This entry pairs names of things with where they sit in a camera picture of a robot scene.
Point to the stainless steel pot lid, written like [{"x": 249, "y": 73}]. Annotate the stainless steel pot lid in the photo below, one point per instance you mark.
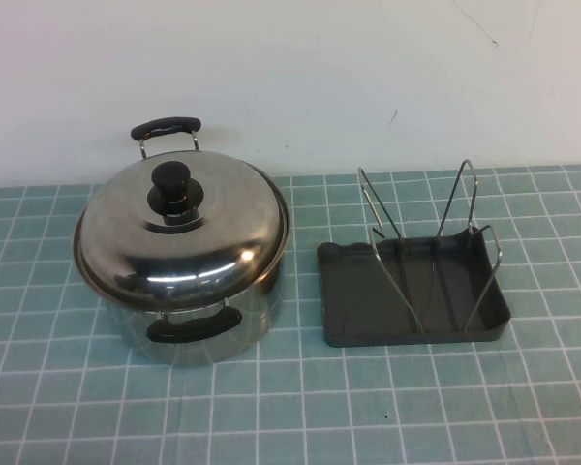
[{"x": 213, "y": 252}]

